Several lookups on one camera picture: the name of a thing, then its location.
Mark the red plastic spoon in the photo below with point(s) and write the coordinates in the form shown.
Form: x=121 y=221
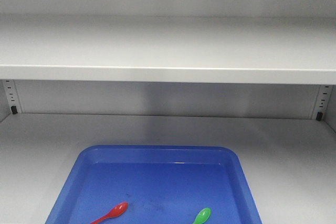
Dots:
x=113 y=213

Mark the green plastic spoon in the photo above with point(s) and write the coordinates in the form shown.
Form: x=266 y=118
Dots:
x=202 y=216

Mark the grey cabinet shelf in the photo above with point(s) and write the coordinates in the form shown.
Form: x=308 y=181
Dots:
x=168 y=49

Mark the blue plastic tray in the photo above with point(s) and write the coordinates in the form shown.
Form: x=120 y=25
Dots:
x=161 y=184

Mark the right black shelf clip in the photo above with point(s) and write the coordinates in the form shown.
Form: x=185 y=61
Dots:
x=319 y=116

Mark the black shelf clip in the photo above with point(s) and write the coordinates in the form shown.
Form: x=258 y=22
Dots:
x=14 y=110
x=319 y=116

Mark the left black shelf clip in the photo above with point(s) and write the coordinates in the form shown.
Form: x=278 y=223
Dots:
x=14 y=110

